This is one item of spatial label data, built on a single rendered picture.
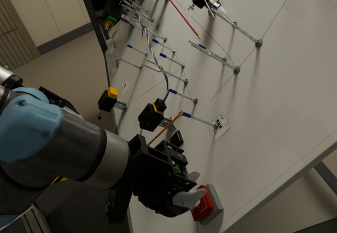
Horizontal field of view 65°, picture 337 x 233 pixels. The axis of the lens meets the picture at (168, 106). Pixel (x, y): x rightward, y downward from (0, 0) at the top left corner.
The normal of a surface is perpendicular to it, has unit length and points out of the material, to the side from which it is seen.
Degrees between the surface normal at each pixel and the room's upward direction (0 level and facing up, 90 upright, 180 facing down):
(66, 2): 90
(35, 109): 53
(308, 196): 0
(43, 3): 90
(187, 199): 92
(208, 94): 45
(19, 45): 90
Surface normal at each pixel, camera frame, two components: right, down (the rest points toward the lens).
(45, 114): 0.70, -0.51
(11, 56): 0.65, 0.44
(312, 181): -0.15, -0.73
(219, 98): -0.79, -0.31
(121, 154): 0.73, -0.30
